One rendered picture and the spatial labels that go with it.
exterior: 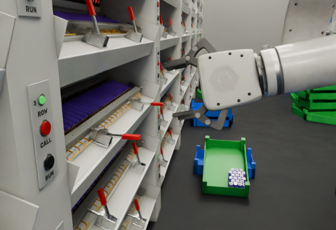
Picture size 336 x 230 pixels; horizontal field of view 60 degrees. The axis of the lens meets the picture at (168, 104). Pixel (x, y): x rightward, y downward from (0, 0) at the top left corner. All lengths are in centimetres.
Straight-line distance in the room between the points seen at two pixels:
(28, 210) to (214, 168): 119
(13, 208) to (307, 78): 44
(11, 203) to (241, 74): 38
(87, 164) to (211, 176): 97
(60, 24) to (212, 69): 26
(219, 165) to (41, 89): 121
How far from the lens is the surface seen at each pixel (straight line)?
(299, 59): 51
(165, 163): 137
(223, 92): 51
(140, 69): 99
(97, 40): 55
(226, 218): 124
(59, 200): 43
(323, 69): 52
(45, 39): 38
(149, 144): 105
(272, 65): 50
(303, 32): 63
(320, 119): 260
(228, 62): 51
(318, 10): 61
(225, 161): 151
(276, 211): 133
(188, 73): 238
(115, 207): 75
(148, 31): 97
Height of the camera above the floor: 71
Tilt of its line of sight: 14 degrees down
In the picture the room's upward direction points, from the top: straight up
